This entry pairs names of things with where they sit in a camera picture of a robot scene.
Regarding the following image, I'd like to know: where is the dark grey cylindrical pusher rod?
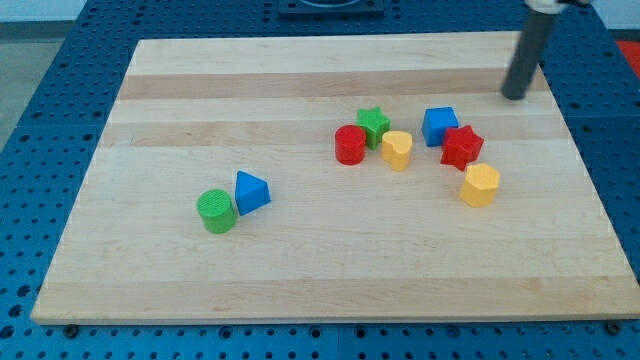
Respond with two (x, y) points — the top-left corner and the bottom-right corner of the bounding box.
(501, 9), (556, 100)

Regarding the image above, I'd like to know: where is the white rod mount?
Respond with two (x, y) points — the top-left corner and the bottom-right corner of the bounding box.
(524, 0), (591, 14)

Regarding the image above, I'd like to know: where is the blue cube block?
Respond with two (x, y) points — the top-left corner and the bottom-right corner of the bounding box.
(421, 107), (459, 147)

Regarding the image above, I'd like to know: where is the red star block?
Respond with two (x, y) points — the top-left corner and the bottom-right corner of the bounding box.
(440, 125), (484, 171)

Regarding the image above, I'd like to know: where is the green star block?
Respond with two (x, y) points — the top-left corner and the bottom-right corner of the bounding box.
(356, 107), (391, 150)

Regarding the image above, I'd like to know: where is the blue triangle block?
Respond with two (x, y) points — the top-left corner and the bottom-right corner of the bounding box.
(235, 171), (271, 216)

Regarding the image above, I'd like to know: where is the yellow hexagon block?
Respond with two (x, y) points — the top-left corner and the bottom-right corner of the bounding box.
(459, 163), (501, 207)

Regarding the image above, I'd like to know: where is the yellow heart block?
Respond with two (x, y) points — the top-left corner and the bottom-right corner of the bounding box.
(381, 131), (413, 172)

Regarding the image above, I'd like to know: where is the light wooden board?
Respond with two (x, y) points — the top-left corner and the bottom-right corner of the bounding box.
(31, 32), (639, 325)

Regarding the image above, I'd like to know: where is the red cylinder block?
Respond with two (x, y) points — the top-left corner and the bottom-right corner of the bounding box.
(334, 125), (366, 165)

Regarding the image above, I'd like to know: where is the green cylinder block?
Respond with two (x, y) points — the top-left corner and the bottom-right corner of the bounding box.
(196, 189), (236, 234)

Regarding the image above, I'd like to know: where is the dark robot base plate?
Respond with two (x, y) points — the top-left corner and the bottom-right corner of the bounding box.
(275, 0), (385, 17)

